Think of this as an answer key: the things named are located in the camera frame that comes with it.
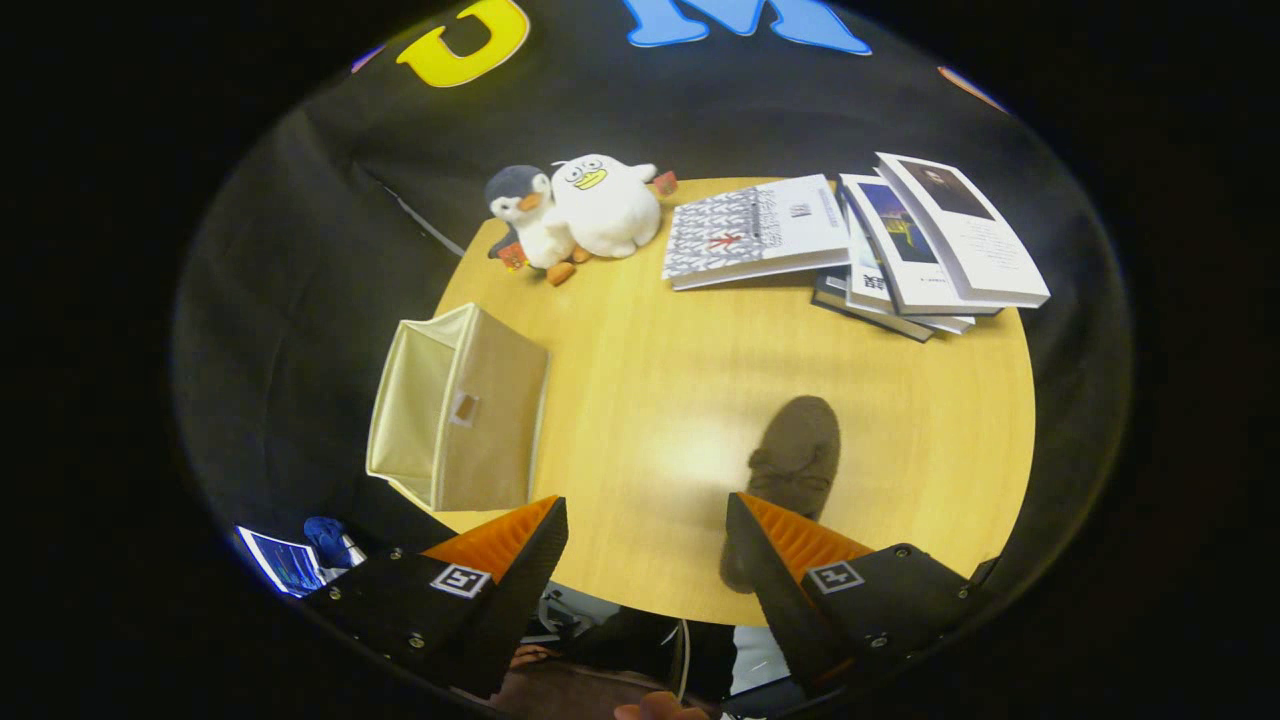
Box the grey patterned book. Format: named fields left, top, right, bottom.
left=662, top=175, right=851, bottom=292

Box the white book with dark photo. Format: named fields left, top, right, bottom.
left=875, top=152, right=1051, bottom=309

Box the blue cloth bundle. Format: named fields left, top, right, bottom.
left=303, top=516, right=367, bottom=571

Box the blue printed sheet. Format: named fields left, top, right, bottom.
left=235, top=525, right=326, bottom=598

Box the brown fuzzy shoe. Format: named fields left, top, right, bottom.
left=720, top=396, right=841, bottom=593

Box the white book with blue photo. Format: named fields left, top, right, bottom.
left=838, top=174, right=1001, bottom=317

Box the penguin plush toy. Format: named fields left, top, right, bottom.
left=485, top=165, right=591, bottom=288

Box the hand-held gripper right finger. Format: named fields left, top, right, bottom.
left=720, top=492, right=1001, bottom=699

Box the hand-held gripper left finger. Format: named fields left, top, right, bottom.
left=303, top=495, right=569, bottom=699

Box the white duck plush toy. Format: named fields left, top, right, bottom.
left=550, top=153, right=679, bottom=259

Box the beige fabric storage box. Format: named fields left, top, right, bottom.
left=366, top=303, right=551, bottom=513

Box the dark grey book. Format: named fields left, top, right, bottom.
left=812, top=265, right=936, bottom=343

